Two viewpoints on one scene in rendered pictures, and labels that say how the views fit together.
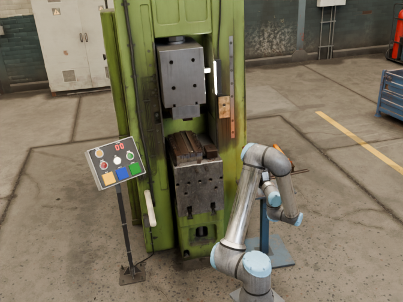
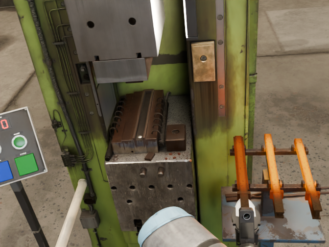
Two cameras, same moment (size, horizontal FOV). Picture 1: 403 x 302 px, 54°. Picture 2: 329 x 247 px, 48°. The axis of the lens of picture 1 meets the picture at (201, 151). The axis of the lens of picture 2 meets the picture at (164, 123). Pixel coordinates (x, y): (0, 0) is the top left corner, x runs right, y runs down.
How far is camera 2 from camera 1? 1.62 m
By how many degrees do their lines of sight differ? 18
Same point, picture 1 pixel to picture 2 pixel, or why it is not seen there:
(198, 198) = (152, 209)
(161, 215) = (109, 213)
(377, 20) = not seen: outside the picture
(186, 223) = (134, 239)
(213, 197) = not seen: hidden behind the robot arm
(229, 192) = (215, 195)
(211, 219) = not seen: hidden behind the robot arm
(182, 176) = (120, 177)
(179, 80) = (99, 10)
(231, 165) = (218, 158)
